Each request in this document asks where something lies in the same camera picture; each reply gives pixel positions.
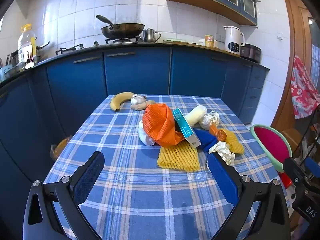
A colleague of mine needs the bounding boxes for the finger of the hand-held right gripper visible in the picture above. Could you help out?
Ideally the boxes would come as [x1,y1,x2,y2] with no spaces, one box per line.
[283,157,310,193]
[304,156,320,178]

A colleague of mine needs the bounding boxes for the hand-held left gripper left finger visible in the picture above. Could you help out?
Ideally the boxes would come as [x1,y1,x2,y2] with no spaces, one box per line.
[23,151,105,240]

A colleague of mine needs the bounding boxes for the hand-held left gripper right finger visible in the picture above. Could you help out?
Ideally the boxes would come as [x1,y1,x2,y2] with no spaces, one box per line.
[207,152,291,240]

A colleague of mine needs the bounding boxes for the white paper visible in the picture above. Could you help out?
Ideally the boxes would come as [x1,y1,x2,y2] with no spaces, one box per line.
[208,141,235,165]

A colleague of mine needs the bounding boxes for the small yellow foam net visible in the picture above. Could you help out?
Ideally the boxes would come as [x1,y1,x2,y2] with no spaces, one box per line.
[222,129,245,154]

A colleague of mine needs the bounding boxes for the red bin with green rim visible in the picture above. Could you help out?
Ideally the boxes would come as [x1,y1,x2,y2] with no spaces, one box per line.
[249,124,293,188]

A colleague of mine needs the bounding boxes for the blue cloth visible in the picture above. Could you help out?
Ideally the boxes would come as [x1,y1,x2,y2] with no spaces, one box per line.
[192,127,218,154]

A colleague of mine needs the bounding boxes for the orange twisted candy wrapper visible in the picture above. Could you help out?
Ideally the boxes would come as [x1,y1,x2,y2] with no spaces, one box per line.
[209,124,227,142]

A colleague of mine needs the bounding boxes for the large yellow foam net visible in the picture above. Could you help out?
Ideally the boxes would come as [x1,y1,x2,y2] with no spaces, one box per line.
[157,140,200,172]

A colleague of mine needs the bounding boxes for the shiny wrapper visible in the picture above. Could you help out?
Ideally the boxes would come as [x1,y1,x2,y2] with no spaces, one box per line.
[199,110,220,130]

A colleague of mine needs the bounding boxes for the teal and white medicine box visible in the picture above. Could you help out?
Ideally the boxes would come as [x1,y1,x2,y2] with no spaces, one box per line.
[172,108,202,148]

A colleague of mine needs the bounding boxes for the cream foam sleeve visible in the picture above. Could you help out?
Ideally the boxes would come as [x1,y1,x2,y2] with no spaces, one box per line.
[184,105,207,125]

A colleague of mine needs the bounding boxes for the white plastic bag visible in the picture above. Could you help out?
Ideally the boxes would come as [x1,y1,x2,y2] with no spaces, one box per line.
[138,120,157,147]

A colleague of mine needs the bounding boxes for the orange foam net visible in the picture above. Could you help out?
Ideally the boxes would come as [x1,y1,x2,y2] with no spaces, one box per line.
[142,103,187,147]

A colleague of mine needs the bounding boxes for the yellow floor basket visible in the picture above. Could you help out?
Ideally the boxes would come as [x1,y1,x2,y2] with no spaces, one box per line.
[51,136,73,160]

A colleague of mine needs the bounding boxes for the blue plaid tablecloth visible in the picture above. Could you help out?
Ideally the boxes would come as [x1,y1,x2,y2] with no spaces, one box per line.
[41,94,288,240]

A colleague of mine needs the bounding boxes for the red floral cloth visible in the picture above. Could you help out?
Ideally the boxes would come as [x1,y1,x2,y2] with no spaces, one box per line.
[291,54,320,119]

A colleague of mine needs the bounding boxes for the yellow banana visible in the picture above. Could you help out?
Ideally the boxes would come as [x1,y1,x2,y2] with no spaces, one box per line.
[110,92,135,111]

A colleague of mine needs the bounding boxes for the ginger root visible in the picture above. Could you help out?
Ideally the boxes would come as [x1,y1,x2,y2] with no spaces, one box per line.
[130,100,155,111]

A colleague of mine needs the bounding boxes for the garlic bulb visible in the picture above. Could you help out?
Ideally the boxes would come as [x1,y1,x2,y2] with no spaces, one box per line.
[131,94,148,105]

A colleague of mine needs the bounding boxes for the blue kitchen base cabinets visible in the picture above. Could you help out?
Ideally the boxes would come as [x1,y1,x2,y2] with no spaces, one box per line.
[0,41,270,198]

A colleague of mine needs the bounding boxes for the dark rice cooker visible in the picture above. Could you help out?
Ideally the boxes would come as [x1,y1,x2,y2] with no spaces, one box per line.
[240,43,262,63]

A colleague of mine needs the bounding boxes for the gas stove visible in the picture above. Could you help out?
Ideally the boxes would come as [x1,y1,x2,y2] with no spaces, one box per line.
[55,37,140,55]

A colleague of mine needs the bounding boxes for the white electric kettle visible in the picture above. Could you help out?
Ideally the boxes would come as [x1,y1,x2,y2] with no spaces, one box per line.
[223,26,245,55]

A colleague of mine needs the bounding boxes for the wooden door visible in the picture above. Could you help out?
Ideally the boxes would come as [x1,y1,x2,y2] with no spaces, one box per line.
[271,0,320,160]

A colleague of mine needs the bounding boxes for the cooking oil bottle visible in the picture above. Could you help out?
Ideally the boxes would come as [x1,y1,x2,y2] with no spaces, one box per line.
[17,24,38,70]

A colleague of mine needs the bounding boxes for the black wok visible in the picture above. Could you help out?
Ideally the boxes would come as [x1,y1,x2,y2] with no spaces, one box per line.
[95,15,145,40]

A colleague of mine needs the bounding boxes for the metal kettle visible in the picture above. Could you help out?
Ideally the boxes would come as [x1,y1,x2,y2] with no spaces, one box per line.
[142,28,161,43]

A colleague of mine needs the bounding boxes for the black wire rack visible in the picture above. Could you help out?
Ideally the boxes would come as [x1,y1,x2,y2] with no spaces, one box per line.
[292,110,320,165]

